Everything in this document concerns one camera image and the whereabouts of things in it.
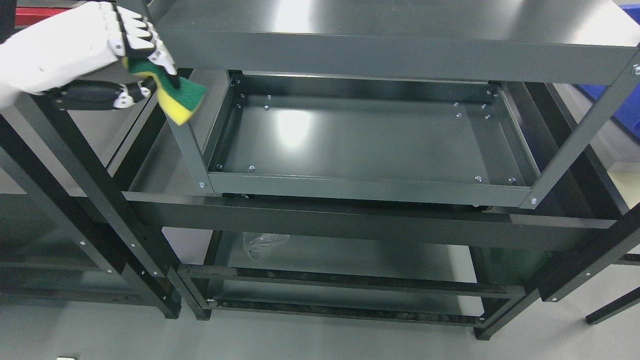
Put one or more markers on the black metal shelf rack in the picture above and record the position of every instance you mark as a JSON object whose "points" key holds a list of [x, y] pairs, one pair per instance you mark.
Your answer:
{"points": [[98, 205]]}

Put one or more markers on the clear plastic bag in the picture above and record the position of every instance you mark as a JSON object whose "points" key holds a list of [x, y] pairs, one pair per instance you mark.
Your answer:
{"points": [[258, 246]]}

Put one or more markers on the grey metal shelf unit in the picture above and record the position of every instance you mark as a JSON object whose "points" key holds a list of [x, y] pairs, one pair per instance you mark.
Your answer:
{"points": [[390, 100]]}

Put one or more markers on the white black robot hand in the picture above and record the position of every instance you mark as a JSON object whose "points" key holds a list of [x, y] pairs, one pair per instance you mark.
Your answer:
{"points": [[57, 50]]}

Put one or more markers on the green yellow sponge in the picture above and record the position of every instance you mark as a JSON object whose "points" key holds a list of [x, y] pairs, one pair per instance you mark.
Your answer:
{"points": [[179, 104]]}

